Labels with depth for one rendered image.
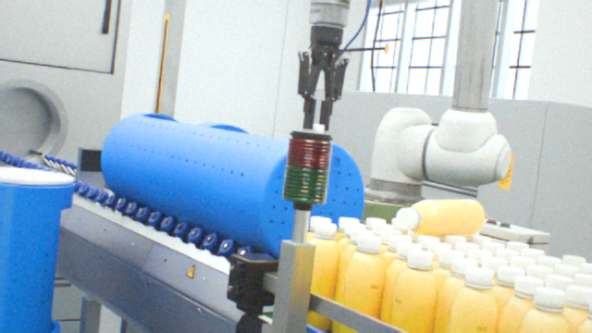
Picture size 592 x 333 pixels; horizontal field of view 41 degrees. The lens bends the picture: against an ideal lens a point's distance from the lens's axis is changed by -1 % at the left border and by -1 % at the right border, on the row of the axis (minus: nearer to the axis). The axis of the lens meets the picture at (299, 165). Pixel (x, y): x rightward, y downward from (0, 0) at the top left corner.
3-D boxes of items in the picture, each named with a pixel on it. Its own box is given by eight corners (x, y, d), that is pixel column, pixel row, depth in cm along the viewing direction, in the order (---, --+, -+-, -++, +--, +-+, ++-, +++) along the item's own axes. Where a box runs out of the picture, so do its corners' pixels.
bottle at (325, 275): (310, 320, 149) (321, 228, 148) (339, 329, 145) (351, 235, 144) (287, 325, 144) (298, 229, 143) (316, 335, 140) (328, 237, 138)
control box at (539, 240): (471, 260, 179) (476, 215, 178) (544, 281, 163) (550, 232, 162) (440, 261, 173) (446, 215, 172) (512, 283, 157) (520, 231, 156)
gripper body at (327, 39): (331, 30, 186) (326, 68, 187) (302, 24, 181) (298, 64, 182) (351, 29, 180) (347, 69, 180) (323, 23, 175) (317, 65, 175)
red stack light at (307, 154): (312, 165, 118) (314, 139, 118) (339, 170, 113) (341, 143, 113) (277, 163, 114) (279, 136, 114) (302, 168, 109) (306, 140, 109)
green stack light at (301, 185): (308, 198, 119) (312, 166, 118) (334, 204, 113) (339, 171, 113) (273, 196, 115) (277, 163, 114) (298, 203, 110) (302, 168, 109)
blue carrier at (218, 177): (177, 209, 250) (193, 120, 249) (352, 274, 179) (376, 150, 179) (92, 199, 233) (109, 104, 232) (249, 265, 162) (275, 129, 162)
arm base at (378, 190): (390, 195, 250) (393, 178, 250) (437, 206, 231) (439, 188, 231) (343, 191, 241) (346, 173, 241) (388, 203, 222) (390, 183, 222)
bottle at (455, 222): (478, 193, 152) (416, 193, 141) (491, 227, 149) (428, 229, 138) (453, 207, 157) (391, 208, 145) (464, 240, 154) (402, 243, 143)
